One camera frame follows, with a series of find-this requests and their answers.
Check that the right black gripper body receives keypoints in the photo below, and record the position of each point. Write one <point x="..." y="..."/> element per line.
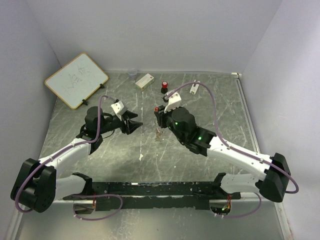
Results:
<point x="167" y="120"/>

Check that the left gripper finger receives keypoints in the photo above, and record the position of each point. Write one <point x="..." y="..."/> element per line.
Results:
<point x="128" y="115"/>
<point x="131" y="125"/>

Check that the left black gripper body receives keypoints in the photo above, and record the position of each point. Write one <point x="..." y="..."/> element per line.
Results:
<point x="116" y="123"/>

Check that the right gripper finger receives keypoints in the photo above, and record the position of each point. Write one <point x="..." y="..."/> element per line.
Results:
<point x="161" y="110"/>
<point x="158" y="116"/>

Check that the large metal keyring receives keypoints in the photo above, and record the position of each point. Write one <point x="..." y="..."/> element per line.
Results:
<point x="158" y="132"/>

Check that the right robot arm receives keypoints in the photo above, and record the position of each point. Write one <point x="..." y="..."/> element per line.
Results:
<point x="267" y="175"/>

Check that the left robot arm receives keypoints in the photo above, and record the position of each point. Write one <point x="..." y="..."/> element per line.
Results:
<point x="38" y="183"/>

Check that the red black stamp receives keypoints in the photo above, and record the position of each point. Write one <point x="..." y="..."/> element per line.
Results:
<point x="164" y="87"/>

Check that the small white green box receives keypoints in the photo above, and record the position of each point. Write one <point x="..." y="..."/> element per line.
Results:
<point x="145" y="81"/>

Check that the white usb adapter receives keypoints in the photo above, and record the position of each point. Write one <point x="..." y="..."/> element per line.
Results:
<point x="194" y="87"/>

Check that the clear plastic cup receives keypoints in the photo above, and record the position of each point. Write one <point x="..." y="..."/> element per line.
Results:
<point x="133" y="73"/>

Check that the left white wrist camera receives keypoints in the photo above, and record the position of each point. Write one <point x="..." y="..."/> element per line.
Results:
<point x="119" y="108"/>

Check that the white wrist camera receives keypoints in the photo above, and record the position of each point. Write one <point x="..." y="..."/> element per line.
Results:
<point x="173" y="102"/>
<point x="119" y="108"/>

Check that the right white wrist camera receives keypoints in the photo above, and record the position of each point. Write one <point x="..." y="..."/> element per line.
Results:
<point x="173" y="102"/>

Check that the small whiteboard yellow frame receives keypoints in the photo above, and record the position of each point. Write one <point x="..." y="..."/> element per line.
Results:
<point x="77" y="80"/>

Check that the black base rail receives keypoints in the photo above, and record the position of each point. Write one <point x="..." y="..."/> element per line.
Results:
<point x="165" y="195"/>

